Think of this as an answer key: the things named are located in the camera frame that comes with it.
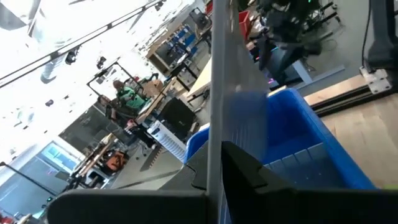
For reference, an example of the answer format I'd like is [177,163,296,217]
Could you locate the black ceiling camera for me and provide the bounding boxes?
[95,55,107,70]
[64,49,78,65]

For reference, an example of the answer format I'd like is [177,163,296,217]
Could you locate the brown cardboard box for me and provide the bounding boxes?
[142,78,165,98]

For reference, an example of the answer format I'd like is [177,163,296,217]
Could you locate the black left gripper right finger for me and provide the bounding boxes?
[221,141,295,224]

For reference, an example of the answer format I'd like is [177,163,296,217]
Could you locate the blue plastic bin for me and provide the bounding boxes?
[183,87,377,191]

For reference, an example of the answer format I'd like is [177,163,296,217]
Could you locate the background wooden table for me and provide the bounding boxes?
[133,77,175,125]

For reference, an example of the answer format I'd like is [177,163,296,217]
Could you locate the black metal stand rig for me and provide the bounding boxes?
[86,60,147,103]

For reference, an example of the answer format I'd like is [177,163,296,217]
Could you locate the large glass window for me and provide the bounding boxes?
[0,140,80,218]

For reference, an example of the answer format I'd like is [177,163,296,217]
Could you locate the white ribbed appliance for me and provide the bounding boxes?
[146,119,187,163]

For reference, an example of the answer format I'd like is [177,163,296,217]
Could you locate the computer tower with LEDs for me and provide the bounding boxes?
[257,46,299,91]

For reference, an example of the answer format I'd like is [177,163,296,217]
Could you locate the light wooden desk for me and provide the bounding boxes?
[185,57,214,101]

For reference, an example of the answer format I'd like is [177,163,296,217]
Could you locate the grey metal desk leg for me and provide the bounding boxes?
[292,58,346,91]

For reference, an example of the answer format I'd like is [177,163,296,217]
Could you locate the wooden shelf with blue bins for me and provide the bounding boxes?
[146,23,201,75]

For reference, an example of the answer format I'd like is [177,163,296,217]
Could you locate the long grey slotted divider board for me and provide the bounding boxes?
[206,0,270,224]

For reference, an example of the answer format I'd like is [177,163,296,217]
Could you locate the orange black tool bag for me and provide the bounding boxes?
[104,150,129,172]

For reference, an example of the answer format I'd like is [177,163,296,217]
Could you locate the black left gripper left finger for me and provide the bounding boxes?
[158,141,209,191]

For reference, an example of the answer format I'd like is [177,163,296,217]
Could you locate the black equipment case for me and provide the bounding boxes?
[157,97,197,138]

